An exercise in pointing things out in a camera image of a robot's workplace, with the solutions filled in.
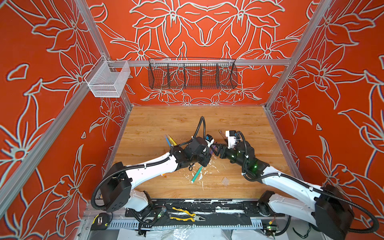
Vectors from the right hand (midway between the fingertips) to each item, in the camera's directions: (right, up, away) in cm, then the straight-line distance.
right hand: (210, 145), depth 76 cm
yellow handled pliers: (-8, -34, -6) cm, 35 cm away
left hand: (+1, -5, +1) cm, 5 cm away
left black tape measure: (-52, -35, -8) cm, 63 cm away
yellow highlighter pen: (-23, -1, +22) cm, 31 cm away
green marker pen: (-6, -18, +7) cm, 20 cm away
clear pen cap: (+9, -21, +5) cm, 24 cm away
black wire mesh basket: (-14, +45, +24) cm, 53 cm away
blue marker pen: (-26, -1, +22) cm, 33 cm away
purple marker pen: (0, -3, -5) cm, 6 cm away
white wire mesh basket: (-63, +40, +17) cm, 77 cm away
